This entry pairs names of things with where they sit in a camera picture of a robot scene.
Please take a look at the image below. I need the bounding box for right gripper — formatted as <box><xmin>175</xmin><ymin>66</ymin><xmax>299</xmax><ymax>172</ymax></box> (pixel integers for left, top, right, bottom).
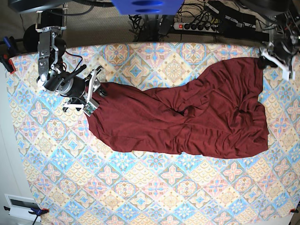
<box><xmin>58</xmin><ymin>64</ymin><xmax>107</xmax><ymax>97</ymax></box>

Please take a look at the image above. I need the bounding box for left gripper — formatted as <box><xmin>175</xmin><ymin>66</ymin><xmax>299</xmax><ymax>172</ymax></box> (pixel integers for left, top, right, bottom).
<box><xmin>257</xmin><ymin>39</ymin><xmax>298</xmax><ymax>69</ymax></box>

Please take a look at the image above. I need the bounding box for dark red t-shirt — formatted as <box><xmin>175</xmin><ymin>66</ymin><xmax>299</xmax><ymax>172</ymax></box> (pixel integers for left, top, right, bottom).
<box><xmin>87</xmin><ymin>58</ymin><xmax>269</xmax><ymax>159</ymax></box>

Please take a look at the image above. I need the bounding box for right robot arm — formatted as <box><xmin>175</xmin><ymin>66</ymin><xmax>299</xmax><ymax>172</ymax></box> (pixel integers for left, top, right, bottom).
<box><xmin>36</xmin><ymin>8</ymin><xmax>103</xmax><ymax>100</ymax></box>

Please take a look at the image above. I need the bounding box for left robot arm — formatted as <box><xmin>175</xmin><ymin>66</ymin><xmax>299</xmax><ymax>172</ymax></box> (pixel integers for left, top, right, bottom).
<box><xmin>261</xmin><ymin>6</ymin><xmax>300</xmax><ymax>73</ymax></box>

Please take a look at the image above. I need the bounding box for black round stool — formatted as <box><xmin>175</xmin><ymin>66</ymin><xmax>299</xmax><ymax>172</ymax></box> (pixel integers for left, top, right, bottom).
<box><xmin>23</xmin><ymin>24</ymin><xmax>39</xmax><ymax>53</ymax></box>

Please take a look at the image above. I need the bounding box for red black clamp left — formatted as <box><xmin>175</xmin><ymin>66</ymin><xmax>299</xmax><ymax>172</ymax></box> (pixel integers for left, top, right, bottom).
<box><xmin>0</xmin><ymin>54</ymin><xmax>16</xmax><ymax>74</ymax></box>

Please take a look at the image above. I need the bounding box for white power strip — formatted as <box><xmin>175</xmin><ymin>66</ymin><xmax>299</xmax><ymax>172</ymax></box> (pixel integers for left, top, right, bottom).
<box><xmin>173</xmin><ymin>22</ymin><xmax>218</xmax><ymax>33</ymax></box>

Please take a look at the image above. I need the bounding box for blue clamp upper left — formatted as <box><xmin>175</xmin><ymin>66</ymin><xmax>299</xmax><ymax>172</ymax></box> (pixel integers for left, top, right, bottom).
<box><xmin>3</xmin><ymin>36</ymin><xmax>17</xmax><ymax>57</ymax></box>

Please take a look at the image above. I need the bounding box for patterned tablecloth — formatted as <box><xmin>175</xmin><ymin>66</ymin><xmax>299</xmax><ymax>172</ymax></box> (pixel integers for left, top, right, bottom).
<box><xmin>5</xmin><ymin>54</ymin><xmax>300</xmax><ymax>225</ymax></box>

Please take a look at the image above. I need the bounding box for blue orange clamp bottom left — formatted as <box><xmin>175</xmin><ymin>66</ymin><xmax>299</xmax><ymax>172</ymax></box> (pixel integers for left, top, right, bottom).
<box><xmin>4</xmin><ymin>206</ymin><xmax>49</xmax><ymax>222</ymax></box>

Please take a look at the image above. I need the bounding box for orange clamp bottom right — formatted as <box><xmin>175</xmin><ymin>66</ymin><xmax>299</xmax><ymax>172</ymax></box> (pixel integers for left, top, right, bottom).
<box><xmin>290</xmin><ymin>209</ymin><xmax>299</xmax><ymax>213</ymax></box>

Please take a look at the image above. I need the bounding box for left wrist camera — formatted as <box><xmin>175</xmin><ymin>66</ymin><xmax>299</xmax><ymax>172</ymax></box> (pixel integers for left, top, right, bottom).
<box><xmin>282</xmin><ymin>70</ymin><xmax>295</xmax><ymax>81</ymax></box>

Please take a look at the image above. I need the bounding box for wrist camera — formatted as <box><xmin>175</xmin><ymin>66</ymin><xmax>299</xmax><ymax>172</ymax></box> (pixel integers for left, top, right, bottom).
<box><xmin>282</xmin><ymin>70</ymin><xmax>295</xmax><ymax>81</ymax></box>
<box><xmin>82</xmin><ymin>102</ymin><xmax>99</xmax><ymax>117</ymax></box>

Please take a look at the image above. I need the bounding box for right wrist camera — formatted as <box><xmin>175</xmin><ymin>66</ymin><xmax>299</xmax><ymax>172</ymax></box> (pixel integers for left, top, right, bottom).
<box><xmin>82</xmin><ymin>102</ymin><xmax>99</xmax><ymax>117</ymax></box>

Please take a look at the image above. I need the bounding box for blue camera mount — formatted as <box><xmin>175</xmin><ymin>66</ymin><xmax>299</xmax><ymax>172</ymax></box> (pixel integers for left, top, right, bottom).
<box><xmin>111</xmin><ymin>0</ymin><xmax>184</xmax><ymax>15</ymax></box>

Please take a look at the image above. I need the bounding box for white wall outlet box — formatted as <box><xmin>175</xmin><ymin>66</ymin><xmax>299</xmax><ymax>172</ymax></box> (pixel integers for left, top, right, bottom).
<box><xmin>4</xmin><ymin>194</ymin><xmax>39</xmax><ymax>211</ymax></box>

